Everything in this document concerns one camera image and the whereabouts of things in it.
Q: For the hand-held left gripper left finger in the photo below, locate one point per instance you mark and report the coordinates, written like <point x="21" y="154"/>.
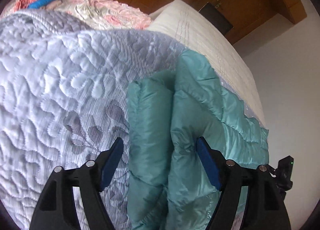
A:
<point x="110" y="167"/>

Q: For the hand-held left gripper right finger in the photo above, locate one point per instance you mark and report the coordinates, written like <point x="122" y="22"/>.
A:
<point x="208" y="162"/>

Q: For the green quilted puffer jacket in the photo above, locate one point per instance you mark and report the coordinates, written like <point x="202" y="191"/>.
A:
<point x="150" y="132"/>

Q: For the lavender leaf print quilted blanket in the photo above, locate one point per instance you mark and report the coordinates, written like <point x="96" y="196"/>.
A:
<point x="50" y="82"/>

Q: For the white mattress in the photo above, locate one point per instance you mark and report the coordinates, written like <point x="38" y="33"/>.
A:
<point x="212" y="39"/>

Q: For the dark rectangular panel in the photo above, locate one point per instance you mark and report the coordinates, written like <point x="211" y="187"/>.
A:
<point x="217" y="18"/>

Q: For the pink floral quilt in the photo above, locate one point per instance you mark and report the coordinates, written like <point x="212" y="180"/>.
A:
<point x="100" y="7"/>

